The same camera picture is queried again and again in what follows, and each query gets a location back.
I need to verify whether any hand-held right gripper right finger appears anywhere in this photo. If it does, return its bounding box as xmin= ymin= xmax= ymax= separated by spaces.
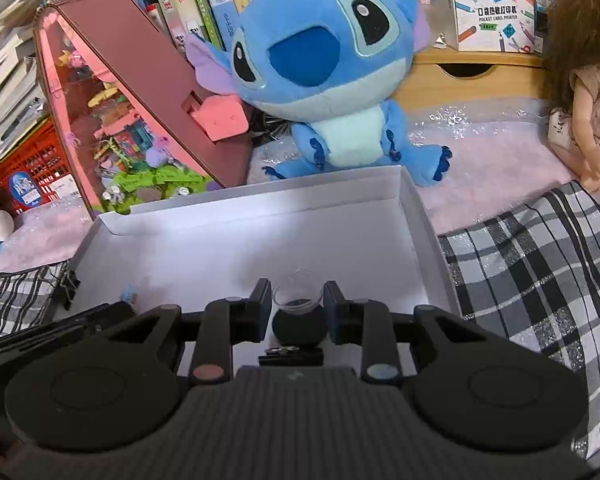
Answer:
xmin=322 ymin=280 xmax=526 ymax=385

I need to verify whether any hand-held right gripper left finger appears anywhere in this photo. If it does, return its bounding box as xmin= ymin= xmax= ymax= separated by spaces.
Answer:
xmin=97 ymin=277 xmax=273 ymax=386

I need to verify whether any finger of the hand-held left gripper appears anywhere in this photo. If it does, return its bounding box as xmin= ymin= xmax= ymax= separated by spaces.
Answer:
xmin=0 ymin=301 xmax=137 ymax=353

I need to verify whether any clear plastic cup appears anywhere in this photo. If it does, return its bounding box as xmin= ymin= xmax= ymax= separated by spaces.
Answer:
xmin=271 ymin=269 xmax=326 ymax=317

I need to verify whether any black round lid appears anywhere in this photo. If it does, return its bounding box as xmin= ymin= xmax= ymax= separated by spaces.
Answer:
xmin=271 ymin=305 xmax=327 ymax=348

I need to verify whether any white cardboard box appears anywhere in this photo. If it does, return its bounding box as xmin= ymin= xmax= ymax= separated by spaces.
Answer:
xmin=67 ymin=165 xmax=463 ymax=378

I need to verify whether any black binder clip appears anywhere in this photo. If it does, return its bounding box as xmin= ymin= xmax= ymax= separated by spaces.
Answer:
xmin=50 ymin=267 xmax=81 ymax=311

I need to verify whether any black white plaid cloth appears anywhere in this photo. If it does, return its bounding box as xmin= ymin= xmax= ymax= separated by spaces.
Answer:
xmin=0 ymin=260 xmax=73 ymax=343
xmin=437 ymin=180 xmax=600 ymax=476

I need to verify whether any red plastic basket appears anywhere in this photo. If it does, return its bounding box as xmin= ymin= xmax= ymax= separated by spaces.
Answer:
xmin=0 ymin=115 xmax=81 ymax=211

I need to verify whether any pink fuzzy blanket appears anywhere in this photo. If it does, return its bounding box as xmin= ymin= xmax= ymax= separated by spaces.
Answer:
xmin=0 ymin=105 xmax=586 ymax=281

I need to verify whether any blue alien plush toy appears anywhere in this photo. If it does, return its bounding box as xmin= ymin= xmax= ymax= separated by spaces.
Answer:
xmin=185 ymin=0 xmax=453 ymax=188

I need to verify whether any pink triangular block display house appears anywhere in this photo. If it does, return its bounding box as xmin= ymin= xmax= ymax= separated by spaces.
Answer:
xmin=32 ymin=0 xmax=253 ymax=216

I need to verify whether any wooden drawer box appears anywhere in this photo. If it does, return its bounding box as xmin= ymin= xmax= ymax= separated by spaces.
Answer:
xmin=395 ymin=47 xmax=551 ymax=108

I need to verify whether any stack of books and papers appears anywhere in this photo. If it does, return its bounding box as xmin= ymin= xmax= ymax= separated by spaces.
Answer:
xmin=0 ymin=0 xmax=76 ymax=161

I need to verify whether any row of shelf books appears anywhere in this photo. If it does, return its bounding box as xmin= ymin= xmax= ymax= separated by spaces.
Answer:
xmin=125 ymin=0 xmax=600 ymax=53

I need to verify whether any white pencil print carton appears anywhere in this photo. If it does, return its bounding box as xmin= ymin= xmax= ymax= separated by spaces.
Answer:
xmin=430 ymin=0 xmax=537 ymax=53

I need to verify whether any brown haired baby doll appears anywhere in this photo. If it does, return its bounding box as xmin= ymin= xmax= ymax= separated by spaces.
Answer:
xmin=542 ymin=0 xmax=600 ymax=193

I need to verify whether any black wire frame ornament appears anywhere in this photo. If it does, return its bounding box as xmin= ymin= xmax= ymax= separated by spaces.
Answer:
xmin=250 ymin=110 xmax=301 ymax=148

